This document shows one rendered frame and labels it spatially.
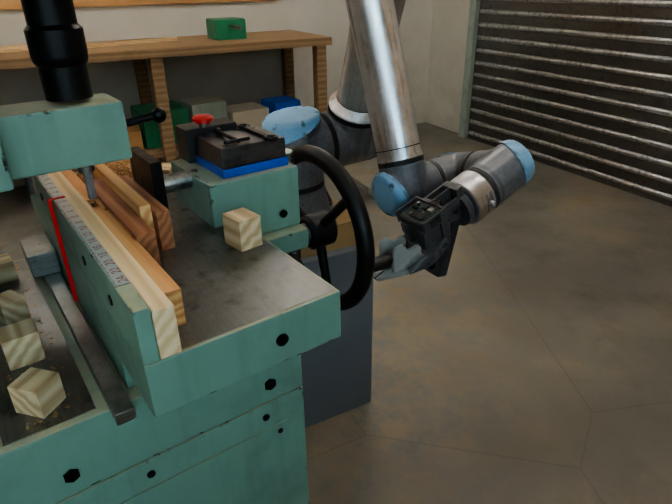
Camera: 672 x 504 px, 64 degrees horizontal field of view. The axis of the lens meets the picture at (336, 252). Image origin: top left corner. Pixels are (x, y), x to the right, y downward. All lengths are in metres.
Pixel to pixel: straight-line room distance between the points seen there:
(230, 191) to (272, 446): 0.34
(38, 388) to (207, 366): 0.18
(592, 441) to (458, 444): 0.38
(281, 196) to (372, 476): 0.98
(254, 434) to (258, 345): 0.22
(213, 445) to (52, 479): 0.18
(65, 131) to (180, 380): 0.32
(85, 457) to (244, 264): 0.26
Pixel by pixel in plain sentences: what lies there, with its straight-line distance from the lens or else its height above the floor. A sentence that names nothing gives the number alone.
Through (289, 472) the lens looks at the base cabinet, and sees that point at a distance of 0.83.
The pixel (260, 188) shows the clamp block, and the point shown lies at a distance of 0.75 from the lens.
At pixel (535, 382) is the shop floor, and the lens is 1.94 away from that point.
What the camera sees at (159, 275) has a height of 0.94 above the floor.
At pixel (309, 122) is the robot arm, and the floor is 0.88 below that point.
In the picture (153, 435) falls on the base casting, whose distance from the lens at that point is 0.67.
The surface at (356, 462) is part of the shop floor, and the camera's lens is 1.61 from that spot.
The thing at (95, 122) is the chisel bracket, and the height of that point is 1.05.
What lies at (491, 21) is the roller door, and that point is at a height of 0.89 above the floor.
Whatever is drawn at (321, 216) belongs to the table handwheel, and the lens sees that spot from 0.91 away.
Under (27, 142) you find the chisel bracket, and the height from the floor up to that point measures 1.04.
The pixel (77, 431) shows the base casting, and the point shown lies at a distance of 0.63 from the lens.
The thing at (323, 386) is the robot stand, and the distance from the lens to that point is 1.63.
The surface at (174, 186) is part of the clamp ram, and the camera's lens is 0.76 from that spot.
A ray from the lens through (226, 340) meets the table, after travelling 0.52.
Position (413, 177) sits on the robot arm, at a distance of 1.04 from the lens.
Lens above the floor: 1.20
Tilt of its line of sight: 27 degrees down
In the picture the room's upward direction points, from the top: 1 degrees counter-clockwise
